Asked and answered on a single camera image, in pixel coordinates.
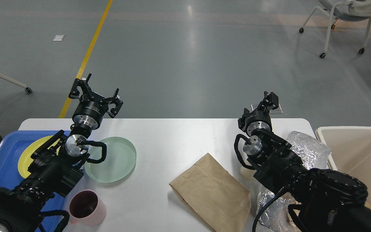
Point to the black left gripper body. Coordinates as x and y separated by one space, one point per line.
91 109

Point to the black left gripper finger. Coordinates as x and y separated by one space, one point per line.
113 104
80 89

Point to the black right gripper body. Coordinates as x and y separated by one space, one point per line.
248 124

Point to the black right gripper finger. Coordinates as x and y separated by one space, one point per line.
269 102
251 111

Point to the light green plate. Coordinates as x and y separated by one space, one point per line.
119 162

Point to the pink mug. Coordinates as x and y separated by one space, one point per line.
87 208

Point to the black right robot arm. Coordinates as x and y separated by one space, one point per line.
328 200

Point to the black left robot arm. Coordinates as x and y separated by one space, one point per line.
77 149

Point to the small beige cup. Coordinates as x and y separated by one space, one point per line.
247 173

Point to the crumpled silver foil bag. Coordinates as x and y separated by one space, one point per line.
314 154

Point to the yellow plate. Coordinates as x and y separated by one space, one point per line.
25 158

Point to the brown paper bag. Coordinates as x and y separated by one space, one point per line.
213 195

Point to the beige plastic bin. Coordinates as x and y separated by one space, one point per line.
350 151

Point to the grey office chair right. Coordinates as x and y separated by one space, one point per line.
344 10

